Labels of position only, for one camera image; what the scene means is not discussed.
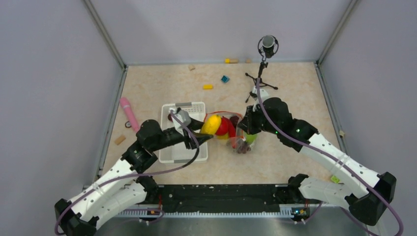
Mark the blue square block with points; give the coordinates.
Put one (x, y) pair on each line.
(225, 79)

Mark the yellow corn cob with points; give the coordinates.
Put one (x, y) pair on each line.
(211, 125)

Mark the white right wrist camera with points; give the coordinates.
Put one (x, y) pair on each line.
(258, 94)

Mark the black microphone tripod stand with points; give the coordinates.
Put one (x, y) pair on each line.
(267, 47)

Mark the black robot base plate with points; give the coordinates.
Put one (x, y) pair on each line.
(223, 198)

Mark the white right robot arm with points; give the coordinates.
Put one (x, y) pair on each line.
(365, 193)

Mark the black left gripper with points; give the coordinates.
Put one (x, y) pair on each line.
(195, 125)

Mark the clear orange-zip bag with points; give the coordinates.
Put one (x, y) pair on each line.
(239, 133)

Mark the wooden block near left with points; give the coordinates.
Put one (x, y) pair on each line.
(119, 140)

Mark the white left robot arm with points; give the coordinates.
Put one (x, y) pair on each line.
(127, 182)

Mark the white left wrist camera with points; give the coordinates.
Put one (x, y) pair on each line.
(180, 119)

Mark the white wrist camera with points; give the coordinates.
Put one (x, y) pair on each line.
(180, 119)
(258, 94)

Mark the yellow and tan cylinder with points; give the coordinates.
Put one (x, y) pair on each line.
(231, 61)

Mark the red chili pepper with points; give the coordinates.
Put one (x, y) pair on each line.
(231, 129)

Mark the white perforated plastic basket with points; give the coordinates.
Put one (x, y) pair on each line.
(179, 154)

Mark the red tomato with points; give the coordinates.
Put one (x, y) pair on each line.
(223, 129)

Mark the green apple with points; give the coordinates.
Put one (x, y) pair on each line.
(250, 138)

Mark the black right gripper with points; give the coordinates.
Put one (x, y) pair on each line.
(247, 123)

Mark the dark red grape bunch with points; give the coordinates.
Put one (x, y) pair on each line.
(241, 146)

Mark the green block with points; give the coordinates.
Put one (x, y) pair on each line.
(335, 179)

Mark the pink cylindrical toy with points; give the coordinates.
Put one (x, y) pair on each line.
(126, 106)

